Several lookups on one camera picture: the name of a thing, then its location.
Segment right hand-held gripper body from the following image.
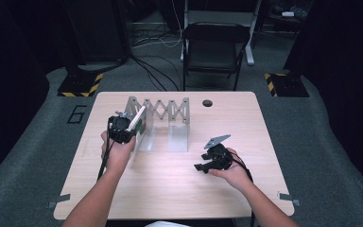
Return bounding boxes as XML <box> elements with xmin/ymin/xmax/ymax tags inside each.
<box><xmin>203</xmin><ymin>133</ymin><xmax>234</xmax><ymax>170</ymax></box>

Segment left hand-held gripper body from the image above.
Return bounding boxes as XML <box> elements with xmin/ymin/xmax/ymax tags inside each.
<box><xmin>107</xmin><ymin>110</ymin><xmax>137</xmax><ymax>146</ymax></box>

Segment white caterpillar picture book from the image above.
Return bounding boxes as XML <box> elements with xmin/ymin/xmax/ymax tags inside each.
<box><xmin>126</xmin><ymin>105</ymin><xmax>147</xmax><ymax>145</ymax></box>

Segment grey metal expandable book rack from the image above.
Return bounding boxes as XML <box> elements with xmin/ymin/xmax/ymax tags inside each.
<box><xmin>124</xmin><ymin>96</ymin><xmax>191</xmax><ymax>153</ymax></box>

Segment person's right hand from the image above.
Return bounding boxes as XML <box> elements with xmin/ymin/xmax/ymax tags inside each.
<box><xmin>208</xmin><ymin>148</ymin><xmax>253</xmax><ymax>192</ymax></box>

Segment person's left hand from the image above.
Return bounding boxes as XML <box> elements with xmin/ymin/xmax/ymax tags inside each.
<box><xmin>101</xmin><ymin>131</ymin><xmax>137</xmax><ymax>173</ymax></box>

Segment black stand base striped edge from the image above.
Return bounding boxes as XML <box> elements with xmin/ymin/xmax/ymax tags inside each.
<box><xmin>264</xmin><ymin>72</ymin><xmax>310</xmax><ymax>98</ymax></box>
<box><xmin>57</xmin><ymin>71</ymin><xmax>104</xmax><ymax>98</ymax></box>

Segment person's white clothing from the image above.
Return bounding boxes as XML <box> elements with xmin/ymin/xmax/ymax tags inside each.
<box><xmin>145</xmin><ymin>220</ymin><xmax>192</xmax><ymax>227</ymax></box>

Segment black equipment cabinet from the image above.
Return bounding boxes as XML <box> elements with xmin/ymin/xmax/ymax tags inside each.
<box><xmin>60</xmin><ymin>0</ymin><xmax>130</xmax><ymax>65</ymax></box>

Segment black folding chair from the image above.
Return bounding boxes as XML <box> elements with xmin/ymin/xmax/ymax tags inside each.
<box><xmin>181</xmin><ymin>22</ymin><xmax>251</xmax><ymax>93</ymax></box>

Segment right hand-held gripper black cable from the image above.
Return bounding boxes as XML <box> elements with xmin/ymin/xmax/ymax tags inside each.
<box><xmin>228</xmin><ymin>150</ymin><xmax>257</xmax><ymax>227</ymax></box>

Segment hand-held gripper black cable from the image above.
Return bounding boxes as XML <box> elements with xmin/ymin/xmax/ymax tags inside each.
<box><xmin>96</xmin><ymin>121</ymin><xmax>114</xmax><ymax>183</ymax></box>
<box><xmin>228</xmin><ymin>150</ymin><xmax>257</xmax><ymax>227</ymax></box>

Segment left hand-held gripper black cable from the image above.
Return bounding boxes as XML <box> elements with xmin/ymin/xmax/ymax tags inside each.
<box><xmin>96</xmin><ymin>121</ymin><xmax>114</xmax><ymax>183</ymax></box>

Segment black floor cables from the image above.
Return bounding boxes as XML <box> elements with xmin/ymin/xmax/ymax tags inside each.
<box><xmin>129</xmin><ymin>55</ymin><xmax>183</xmax><ymax>93</ymax></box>

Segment grey table bracket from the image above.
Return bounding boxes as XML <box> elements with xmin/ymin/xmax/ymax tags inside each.
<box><xmin>46</xmin><ymin>193</ymin><xmax>72</xmax><ymax>210</ymax></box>
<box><xmin>277</xmin><ymin>191</ymin><xmax>301</xmax><ymax>207</ymax></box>

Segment white floor cables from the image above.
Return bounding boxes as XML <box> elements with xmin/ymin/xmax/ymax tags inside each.
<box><xmin>131</xmin><ymin>0</ymin><xmax>184</xmax><ymax>50</ymax></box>

